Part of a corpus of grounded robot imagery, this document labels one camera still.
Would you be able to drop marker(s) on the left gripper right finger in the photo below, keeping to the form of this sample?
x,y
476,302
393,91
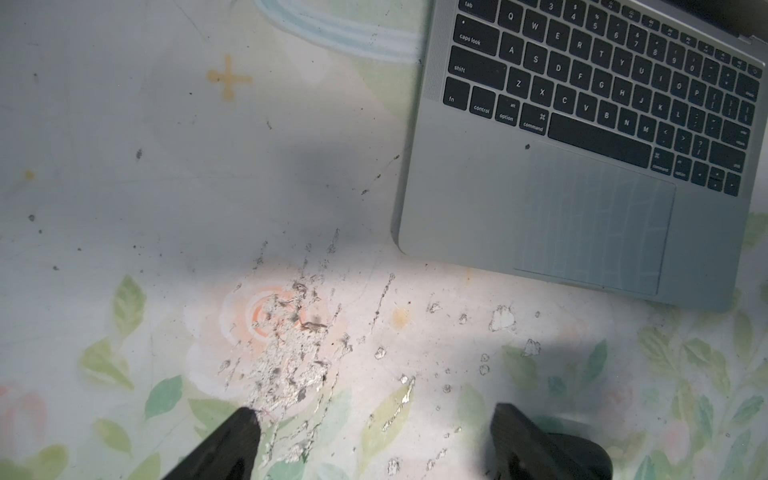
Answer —
x,y
525,451

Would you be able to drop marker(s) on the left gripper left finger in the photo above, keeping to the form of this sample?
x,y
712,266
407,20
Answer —
x,y
228,453

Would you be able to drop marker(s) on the silver laptop with photo screen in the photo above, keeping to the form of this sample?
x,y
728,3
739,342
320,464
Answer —
x,y
612,145

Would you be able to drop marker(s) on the floral table mat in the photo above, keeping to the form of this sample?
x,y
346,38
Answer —
x,y
197,204

